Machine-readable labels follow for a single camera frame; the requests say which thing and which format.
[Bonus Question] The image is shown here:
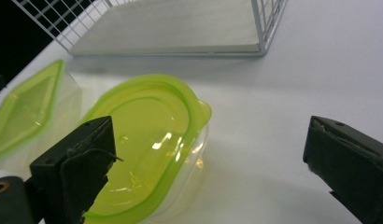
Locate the rectangular green lidded container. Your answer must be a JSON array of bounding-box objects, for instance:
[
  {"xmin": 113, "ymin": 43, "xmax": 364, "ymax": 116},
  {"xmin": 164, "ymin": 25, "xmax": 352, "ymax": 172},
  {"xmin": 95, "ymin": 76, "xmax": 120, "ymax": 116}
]
[{"xmin": 0, "ymin": 59, "xmax": 84, "ymax": 175}]

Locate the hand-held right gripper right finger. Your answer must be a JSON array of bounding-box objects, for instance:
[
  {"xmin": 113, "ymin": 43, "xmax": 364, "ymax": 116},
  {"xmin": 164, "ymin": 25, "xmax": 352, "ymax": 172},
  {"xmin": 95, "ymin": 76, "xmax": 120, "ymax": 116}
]
[{"xmin": 302, "ymin": 115, "xmax": 383, "ymax": 224}]

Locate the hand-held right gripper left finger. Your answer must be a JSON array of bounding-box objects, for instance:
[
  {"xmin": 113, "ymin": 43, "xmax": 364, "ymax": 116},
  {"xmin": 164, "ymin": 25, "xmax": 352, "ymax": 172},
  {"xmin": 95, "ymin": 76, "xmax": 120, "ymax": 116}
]
[{"xmin": 29, "ymin": 115, "xmax": 118, "ymax": 224}]

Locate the white wire rack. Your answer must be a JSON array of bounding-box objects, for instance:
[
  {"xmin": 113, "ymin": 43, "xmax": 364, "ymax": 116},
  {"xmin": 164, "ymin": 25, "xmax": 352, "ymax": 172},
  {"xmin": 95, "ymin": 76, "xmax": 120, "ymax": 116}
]
[{"xmin": 11, "ymin": 0, "xmax": 289, "ymax": 58}]

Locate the round green lidded container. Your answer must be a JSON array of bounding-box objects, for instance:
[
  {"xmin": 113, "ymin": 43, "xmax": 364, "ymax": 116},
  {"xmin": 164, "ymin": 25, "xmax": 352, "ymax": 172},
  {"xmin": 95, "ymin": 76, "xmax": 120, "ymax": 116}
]
[{"xmin": 81, "ymin": 73, "xmax": 213, "ymax": 224}]

